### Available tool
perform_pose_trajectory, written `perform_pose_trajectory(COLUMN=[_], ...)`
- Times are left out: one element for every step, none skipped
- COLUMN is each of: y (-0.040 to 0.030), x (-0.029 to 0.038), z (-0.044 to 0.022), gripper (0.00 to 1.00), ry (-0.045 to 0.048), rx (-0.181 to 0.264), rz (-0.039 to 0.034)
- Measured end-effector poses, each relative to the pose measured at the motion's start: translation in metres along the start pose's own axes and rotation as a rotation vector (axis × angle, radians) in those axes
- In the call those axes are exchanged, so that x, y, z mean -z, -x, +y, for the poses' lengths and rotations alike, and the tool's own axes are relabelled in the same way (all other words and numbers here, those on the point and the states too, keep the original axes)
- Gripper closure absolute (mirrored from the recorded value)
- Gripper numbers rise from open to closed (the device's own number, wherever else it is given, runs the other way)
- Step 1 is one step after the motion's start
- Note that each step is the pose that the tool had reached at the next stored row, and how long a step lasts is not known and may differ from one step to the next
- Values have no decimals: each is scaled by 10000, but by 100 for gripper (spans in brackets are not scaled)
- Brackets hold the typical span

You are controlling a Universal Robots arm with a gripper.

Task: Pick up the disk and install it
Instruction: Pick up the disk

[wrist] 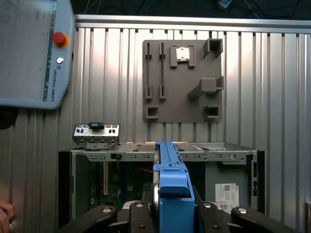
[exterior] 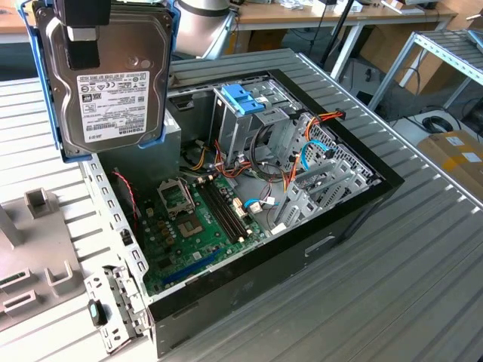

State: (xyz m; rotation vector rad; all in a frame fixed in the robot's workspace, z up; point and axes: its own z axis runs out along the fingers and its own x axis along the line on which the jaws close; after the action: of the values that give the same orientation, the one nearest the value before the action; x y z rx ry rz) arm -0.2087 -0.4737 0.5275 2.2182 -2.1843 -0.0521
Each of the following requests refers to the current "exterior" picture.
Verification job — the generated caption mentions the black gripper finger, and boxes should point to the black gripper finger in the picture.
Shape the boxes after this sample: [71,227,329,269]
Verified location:
[62,0,112,71]

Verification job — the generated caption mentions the hard disk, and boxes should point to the hard disk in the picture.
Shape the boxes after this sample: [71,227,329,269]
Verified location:
[22,0,182,164]

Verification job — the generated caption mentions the blue data wire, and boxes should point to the blue data wire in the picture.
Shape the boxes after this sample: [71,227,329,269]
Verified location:
[243,139,335,214]

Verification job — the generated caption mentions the coloured power wire black plug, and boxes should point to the coloured power wire black plug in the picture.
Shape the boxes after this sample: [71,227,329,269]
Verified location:
[281,108,347,195]

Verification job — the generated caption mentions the grey metal disk bay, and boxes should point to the grey metal disk bay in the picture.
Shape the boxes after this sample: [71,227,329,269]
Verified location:
[271,158,375,235]

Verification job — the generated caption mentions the long wooden desk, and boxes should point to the long wooden desk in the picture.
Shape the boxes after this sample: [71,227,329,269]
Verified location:
[0,9,31,44]

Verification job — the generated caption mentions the grey power supply unit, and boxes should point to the grey power supply unit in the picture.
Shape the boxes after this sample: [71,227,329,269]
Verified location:
[94,112,183,189]

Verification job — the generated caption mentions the blue plastic drive latch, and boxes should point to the blue plastic drive latch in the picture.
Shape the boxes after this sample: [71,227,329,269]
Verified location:
[221,84,267,117]

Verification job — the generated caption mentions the grey metal drive cage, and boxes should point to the grey metal drive cage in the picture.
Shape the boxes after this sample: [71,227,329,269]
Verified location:
[209,81,303,170]

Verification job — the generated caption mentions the metal socket cover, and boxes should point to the metal socket cover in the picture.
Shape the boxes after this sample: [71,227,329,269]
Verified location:
[156,179,196,222]

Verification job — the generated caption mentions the small cardboard box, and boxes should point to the small cardboard box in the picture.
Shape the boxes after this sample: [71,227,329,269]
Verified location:
[241,29,288,54]

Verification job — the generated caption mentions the grey parts rack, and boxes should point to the grey parts rack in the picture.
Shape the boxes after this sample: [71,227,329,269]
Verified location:
[0,186,86,333]

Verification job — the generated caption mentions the wooden desk white legs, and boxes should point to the wooden desk white legs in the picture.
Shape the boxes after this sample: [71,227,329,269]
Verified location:
[232,0,460,82]

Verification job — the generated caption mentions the CPU socket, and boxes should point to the CPU socket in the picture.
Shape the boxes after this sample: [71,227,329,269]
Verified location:
[175,213,208,240]

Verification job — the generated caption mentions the black RAM slot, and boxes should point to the black RAM slot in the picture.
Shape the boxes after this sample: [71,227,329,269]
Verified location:
[211,179,253,240]
[197,183,238,244]
[207,181,248,241]
[202,183,243,243]

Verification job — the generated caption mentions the cream board power connector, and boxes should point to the cream board power connector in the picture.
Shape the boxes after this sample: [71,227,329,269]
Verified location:
[232,198,249,220]

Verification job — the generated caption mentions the green motherboard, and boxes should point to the green motherboard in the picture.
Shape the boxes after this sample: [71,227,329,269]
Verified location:
[137,175,271,297]

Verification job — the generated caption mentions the green RAM stick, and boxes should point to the green RAM stick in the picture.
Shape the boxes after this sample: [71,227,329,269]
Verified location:
[0,270,30,287]

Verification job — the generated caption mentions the blue expansion slot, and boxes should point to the blue expansion slot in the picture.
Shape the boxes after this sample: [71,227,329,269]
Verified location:
[162,247,223,287]

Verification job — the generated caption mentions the black tripod stand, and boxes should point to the black tripod stand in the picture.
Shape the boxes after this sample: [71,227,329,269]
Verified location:
[318,0,358,71]

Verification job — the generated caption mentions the black latch teal button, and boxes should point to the black latch teal button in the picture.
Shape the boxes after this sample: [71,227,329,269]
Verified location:
[87,299,109,327]

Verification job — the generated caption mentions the black open PC case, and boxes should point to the black open PC case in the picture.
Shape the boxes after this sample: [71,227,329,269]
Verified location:
[78,69,405,358]

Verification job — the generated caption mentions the cardboard box yellow tape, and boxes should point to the cardboard box yellow tape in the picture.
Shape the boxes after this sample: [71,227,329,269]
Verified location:
[417,130,483,207]

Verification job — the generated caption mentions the coloured supply wire bundle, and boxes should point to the coloured supply wire bundle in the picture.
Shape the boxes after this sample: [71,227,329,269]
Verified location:
[180,139,261,182]

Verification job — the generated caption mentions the grey slot retention bracket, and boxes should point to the grey slot retention bracket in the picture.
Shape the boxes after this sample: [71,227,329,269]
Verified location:
[83,263,155,354]

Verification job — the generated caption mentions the coiled black cable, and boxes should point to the coiled black cable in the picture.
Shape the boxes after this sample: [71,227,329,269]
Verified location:
[421,115,451,133]

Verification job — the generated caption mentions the grey metal shelf frame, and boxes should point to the grey metal shelf frame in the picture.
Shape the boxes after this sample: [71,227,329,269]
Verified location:
[368,29,483,112]

